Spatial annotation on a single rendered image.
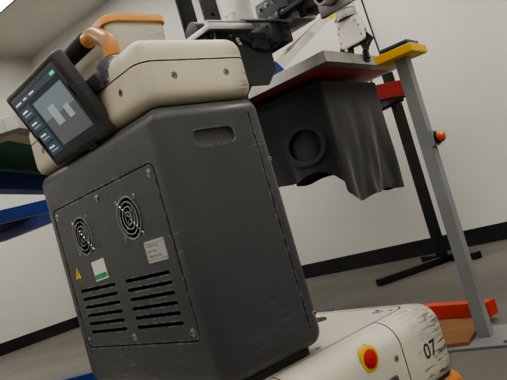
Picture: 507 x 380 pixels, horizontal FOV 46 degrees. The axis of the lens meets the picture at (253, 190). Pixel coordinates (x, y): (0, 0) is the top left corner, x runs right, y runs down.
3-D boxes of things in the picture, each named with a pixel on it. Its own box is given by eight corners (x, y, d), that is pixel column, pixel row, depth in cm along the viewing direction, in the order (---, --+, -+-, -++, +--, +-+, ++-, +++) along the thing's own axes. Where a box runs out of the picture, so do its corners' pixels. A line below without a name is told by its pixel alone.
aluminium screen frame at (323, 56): (400, 67, 237) (397, 58, 237) (327, 61, 191) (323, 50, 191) (253, 133, 285) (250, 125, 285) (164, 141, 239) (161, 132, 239)
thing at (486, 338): (531, 323, 191) (443, 38, 196) (513, 346, 173) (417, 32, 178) (464, 330, 204) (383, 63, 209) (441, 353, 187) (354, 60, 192)
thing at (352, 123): (407, 186, 235) (376, 81, 237) (354, 203, 199) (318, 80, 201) (400, 188, 237) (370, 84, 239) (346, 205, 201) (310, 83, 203)
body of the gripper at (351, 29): (330, 22, 217) (339, 50, 216) (354, 8, 210) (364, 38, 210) (339, 23, 222) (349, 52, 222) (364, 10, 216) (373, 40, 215)
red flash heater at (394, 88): (373, 115, 389) (367, 98, 390) (416, 94, 347) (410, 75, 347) (290, 134, 366) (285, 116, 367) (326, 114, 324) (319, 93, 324)
